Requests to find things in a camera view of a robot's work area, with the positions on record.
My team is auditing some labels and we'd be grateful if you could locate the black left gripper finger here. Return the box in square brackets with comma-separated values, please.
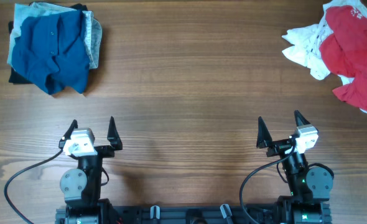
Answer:
[107, 116, 123, 151]
[58, 119, 78, 149]

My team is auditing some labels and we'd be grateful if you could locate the light grey folded garment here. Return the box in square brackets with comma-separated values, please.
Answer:
[7, 2, 103, 69]

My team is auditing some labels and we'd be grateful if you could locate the red t-shirt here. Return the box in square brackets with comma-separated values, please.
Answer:
[319, 6, 367, 111]

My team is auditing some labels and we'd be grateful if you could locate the black folded garment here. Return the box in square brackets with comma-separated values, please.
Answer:
[7, 2, 88, 85]

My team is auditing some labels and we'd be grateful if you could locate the white t-shirt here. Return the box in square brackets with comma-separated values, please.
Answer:
[282, 0, 367, 113]

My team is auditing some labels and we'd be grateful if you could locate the blue button shirt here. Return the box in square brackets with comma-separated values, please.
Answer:
[11, 10, 90, 95]

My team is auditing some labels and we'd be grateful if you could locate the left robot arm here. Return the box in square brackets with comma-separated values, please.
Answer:
[55, 117, 123, 224]

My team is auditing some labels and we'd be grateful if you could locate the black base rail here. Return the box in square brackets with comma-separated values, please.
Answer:
[55, 203, 332, 224]

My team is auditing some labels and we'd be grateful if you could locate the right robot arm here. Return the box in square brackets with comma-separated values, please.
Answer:
[248, 110, 334, 224]

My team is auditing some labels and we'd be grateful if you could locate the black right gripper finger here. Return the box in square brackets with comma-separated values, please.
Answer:
[256, 116, 273, 148]
[294, 110, 310, 127]

